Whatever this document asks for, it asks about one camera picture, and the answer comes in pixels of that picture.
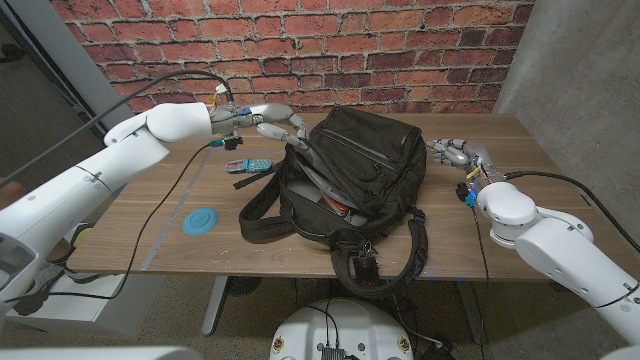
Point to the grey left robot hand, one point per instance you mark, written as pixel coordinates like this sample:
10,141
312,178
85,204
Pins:
265,120

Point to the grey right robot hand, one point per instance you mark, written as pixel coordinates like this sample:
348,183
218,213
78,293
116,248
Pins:
462,157

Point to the black backpack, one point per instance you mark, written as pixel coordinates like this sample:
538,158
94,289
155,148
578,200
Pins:
360,170

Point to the red Swiss knife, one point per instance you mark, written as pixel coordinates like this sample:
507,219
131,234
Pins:
336,205

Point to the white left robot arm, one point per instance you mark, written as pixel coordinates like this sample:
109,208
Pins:
95,175

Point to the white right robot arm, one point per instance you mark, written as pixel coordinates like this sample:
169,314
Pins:
555,245

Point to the teal toy phone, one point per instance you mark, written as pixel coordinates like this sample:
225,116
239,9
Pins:
248,165

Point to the brick print backdrop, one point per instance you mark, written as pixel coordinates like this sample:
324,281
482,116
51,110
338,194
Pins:
350,50

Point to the blue round disc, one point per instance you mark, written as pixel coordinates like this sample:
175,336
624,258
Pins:
200,221

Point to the grey metal table leg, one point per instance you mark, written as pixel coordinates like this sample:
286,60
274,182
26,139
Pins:
215,305
470,312

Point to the black ribbed round object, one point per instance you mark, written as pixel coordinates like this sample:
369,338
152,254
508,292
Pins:
245,286

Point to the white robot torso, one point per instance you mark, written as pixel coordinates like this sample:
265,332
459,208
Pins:
345,330

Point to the grey black sneaker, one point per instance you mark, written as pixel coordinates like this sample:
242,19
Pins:
45,275

